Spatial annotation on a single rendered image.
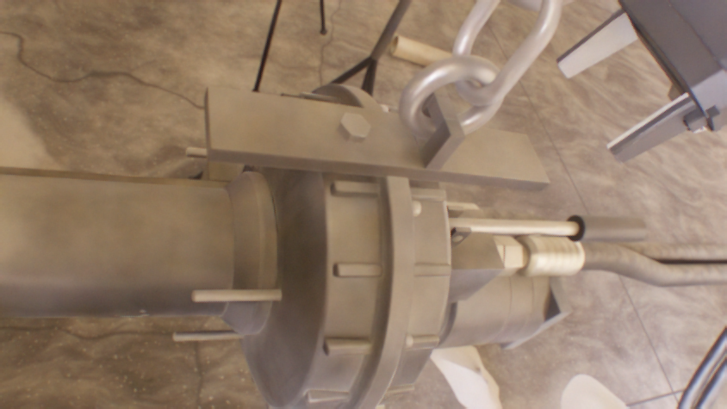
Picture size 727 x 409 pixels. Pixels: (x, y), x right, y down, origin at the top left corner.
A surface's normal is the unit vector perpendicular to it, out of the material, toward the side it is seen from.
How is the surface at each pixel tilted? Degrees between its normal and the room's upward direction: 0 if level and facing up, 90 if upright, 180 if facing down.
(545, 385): 0
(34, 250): 31
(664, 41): 65
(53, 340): 0
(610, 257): 39
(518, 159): 0
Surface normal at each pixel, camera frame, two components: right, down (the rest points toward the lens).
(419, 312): 0.42, 0.23
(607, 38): 0.21, 0.83
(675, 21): -0.64, -0.29
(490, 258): 0.40, -0.56
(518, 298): 0.45, -0.01
